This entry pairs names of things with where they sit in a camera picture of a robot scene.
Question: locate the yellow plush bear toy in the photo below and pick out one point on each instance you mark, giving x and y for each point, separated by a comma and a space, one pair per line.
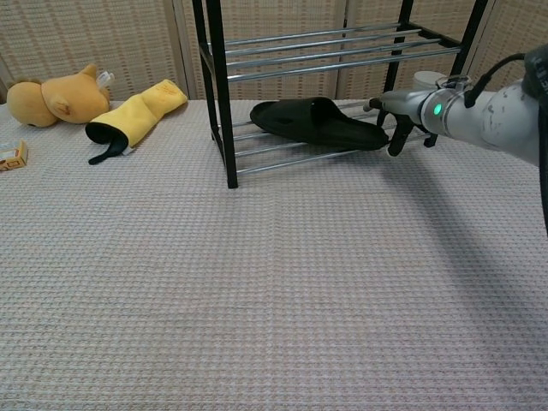
64, 98

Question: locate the beige woven tablecloth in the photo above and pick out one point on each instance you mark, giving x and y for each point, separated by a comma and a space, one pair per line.
171, 278

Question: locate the yellow snack box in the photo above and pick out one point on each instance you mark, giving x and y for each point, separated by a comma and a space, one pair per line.
15, 160

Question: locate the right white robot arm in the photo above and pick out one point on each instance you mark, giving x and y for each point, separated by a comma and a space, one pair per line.
505, 124

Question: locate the bamboo folding screen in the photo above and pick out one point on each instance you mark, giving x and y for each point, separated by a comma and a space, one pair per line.
107, 43

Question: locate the black rubber slide sandal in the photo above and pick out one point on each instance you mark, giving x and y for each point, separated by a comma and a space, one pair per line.
317, 124

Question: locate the white plastic cup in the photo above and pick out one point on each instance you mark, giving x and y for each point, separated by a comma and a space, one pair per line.
426, 79

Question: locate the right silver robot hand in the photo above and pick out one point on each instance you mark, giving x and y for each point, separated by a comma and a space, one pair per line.
404, 105

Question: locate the black metal shoe rack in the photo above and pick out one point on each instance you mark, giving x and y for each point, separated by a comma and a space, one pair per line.
223, 107

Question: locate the yellow oven mitt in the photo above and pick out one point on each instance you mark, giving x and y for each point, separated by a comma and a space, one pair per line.
137, 115

